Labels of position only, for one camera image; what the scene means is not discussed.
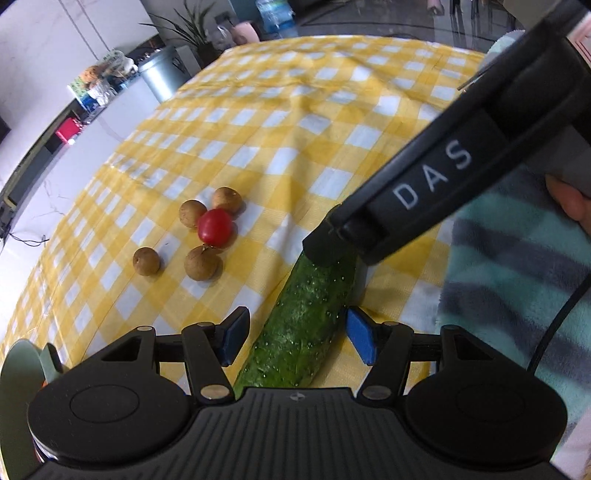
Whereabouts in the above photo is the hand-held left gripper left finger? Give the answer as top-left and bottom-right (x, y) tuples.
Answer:
(99, 305), (251, 404)

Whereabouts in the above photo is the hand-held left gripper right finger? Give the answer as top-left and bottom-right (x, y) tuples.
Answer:
(346, 305), (490, 402)

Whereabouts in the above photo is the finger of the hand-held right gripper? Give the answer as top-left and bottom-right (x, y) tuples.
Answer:
(302, 203), (368, 269)

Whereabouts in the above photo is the green cucumber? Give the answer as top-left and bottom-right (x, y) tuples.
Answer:
(233, 251), (358, 401)

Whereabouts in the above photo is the green plastic colander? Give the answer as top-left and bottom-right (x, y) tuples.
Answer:
(0, 339), (63, 480)

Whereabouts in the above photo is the person's right hand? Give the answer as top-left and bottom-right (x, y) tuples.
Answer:
(545, 174), (591, 223)

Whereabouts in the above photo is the brown longan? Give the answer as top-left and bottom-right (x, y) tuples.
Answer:
(184, 246), (223, 281)
(133, 247), (161, 277)
(179, 199), (208, 229)
(212, 186), (243, 214)

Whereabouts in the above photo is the red cherry tomato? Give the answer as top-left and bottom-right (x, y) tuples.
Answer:
(198, 209), (234, 245)

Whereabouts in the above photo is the yellow checked tablecloth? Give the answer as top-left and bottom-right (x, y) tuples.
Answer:
(0, 34), (490, 402)

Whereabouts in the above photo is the teal striped fleece garment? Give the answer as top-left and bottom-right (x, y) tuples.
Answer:
(436, 30), (591, 467)

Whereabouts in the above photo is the blue water bottle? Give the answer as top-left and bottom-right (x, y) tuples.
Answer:
(255, 0), (296, 40)

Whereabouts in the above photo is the silver trash can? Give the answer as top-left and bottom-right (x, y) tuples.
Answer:
(137, 45), (200, 104)

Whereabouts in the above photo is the white marble television cabinet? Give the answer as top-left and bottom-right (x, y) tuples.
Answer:
(0, 44), (204, 241)

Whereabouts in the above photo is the snake plant in black pot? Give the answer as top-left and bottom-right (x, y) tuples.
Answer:
(141, 0), (232, 65)

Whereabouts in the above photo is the red box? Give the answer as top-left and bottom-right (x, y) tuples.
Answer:
(55, 117), (81, 144)

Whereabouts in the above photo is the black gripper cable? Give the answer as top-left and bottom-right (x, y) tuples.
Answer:
(526, 272), (591, 374)

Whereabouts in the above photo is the black power cable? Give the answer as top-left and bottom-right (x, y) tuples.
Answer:
(0, 231), (49, 245)

